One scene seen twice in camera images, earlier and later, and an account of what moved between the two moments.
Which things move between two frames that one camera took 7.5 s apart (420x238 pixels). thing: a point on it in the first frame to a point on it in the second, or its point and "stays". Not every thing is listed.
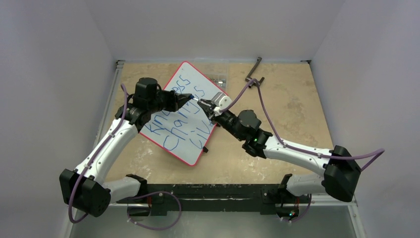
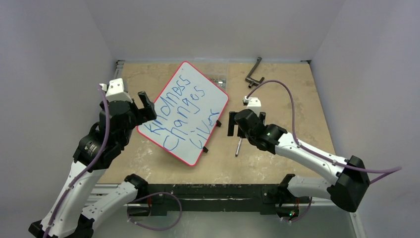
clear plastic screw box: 218,74 stays
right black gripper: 212,111 to 234,123
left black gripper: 176,100 to 147,113
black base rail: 239,198 stays
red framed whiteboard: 185,133 stays
